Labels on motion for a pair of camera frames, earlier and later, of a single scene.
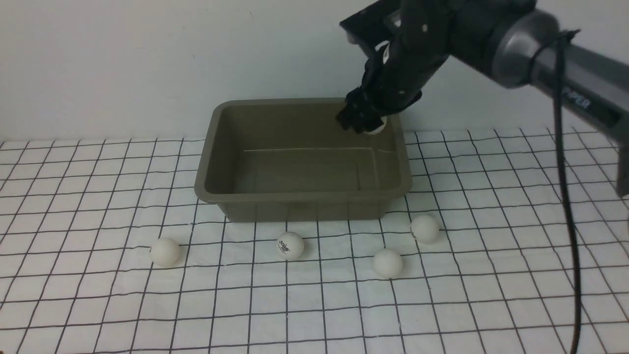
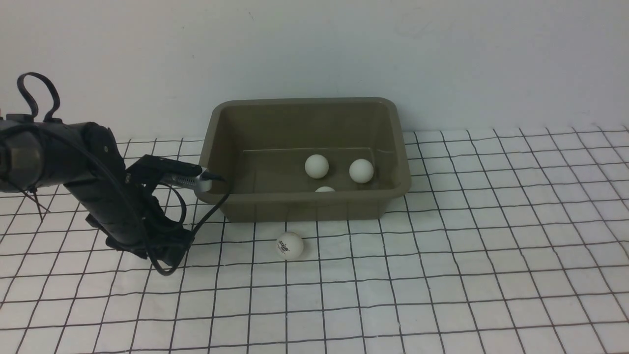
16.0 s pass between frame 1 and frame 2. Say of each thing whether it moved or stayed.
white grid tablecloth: stayed
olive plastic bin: stayed
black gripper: moved
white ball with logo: stayed
